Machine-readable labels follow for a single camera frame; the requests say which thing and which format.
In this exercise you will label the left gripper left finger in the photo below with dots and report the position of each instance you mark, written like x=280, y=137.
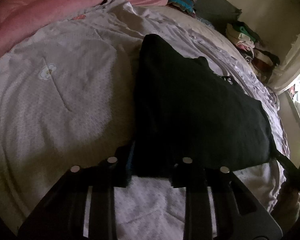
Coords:
x=81, y=205

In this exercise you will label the black long-sleeve sweater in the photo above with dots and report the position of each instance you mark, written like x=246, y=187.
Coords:
x=181, y=108

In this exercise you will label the pink comforter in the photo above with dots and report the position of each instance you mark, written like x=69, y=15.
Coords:
x=52, y=7

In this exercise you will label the lilac printed duvet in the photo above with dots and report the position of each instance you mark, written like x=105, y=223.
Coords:
x=65, y=96

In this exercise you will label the dark grey headboard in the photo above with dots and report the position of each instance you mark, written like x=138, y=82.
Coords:
x=218, y=12

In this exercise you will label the cream curtain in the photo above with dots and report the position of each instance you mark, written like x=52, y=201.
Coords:
x=288, y=72

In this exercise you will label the beige bed sheet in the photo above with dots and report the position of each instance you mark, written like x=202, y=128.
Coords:
x=187, y=22

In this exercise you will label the pile of mixed clothes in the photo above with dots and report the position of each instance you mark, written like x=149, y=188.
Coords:
x=251, y=47

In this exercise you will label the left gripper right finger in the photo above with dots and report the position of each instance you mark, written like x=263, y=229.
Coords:
x=219, y=206

